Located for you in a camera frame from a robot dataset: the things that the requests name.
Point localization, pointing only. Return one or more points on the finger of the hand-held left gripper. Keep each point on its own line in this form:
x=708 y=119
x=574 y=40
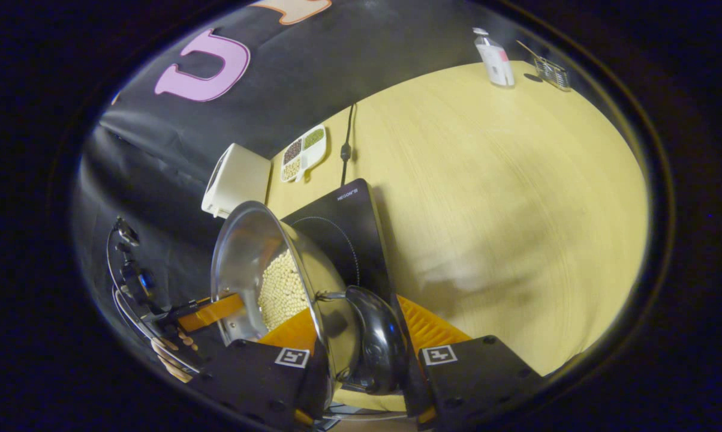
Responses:
x=211 y=312

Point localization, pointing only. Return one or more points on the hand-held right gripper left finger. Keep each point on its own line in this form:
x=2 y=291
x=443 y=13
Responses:
x=259 y=378

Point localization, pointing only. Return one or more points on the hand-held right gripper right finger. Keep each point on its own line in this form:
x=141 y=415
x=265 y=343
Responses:
x=475 y=378

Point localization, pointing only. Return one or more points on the steel pot with beans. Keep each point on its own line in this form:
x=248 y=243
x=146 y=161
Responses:
x=283 y=288

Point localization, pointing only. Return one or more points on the black induction cooktop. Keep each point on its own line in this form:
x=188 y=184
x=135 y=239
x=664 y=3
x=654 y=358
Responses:
x=355 y=228

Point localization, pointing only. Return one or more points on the white toaster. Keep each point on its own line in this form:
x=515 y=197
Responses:
x=238 y=177

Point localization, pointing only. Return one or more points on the white divided dish with beans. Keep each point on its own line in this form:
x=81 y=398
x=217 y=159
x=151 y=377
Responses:
x=304 y=153

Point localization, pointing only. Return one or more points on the small black round disc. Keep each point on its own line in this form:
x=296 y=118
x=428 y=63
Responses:
x=532 y=77

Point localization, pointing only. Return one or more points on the clear holder with wooden stick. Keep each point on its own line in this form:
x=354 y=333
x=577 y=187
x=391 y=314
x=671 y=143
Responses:
x=553 y=73

